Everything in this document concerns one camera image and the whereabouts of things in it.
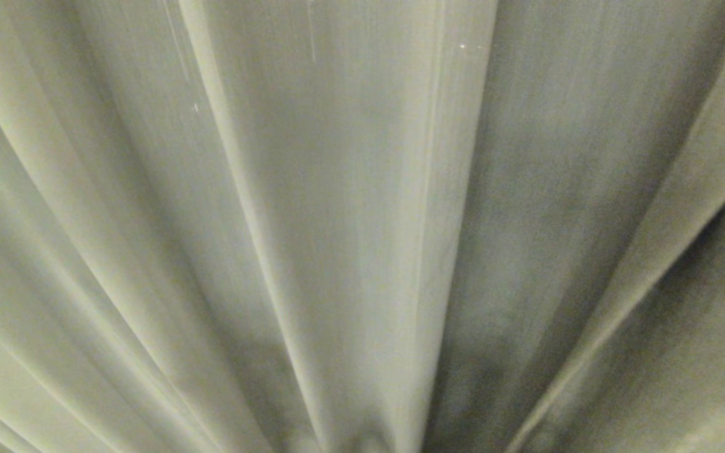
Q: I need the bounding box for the pale grey-green curtain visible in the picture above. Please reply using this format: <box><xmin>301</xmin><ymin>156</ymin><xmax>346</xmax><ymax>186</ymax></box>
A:
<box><xmin>0</xmin><ymin>0</ymin><xmax>725</xmax><ymax>453</ymax></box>

